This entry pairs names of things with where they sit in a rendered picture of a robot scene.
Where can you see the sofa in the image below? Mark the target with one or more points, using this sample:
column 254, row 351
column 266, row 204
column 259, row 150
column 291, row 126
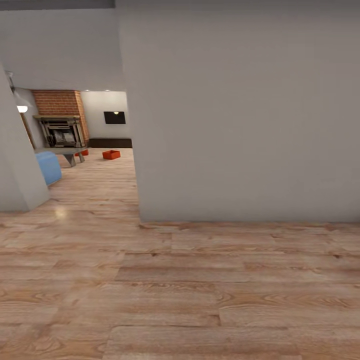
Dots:
column 50, row 167

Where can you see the coffee table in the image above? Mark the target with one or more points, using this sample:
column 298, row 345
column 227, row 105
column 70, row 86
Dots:
column 67, row 152

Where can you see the wood fireplace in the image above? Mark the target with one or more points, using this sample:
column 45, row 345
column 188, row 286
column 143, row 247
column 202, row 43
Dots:
column 62, row 132

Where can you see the room light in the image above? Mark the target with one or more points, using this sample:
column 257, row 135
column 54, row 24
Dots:
column 19, row 101

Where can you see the wall mounted tv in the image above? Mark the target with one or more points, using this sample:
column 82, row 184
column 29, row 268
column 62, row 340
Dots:
column 114, row 117

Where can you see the cabinet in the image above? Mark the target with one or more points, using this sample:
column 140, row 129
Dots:
column 111, row 142

